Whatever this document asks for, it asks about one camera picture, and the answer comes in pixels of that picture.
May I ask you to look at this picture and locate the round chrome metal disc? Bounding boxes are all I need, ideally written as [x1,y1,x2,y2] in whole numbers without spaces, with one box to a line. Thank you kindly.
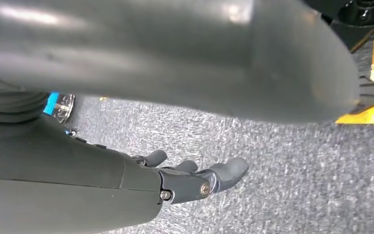
[53,94,75,124]

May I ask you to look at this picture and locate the blue metal frame piece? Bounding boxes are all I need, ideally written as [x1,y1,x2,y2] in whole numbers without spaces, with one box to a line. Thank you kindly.
[43,93,60,116]

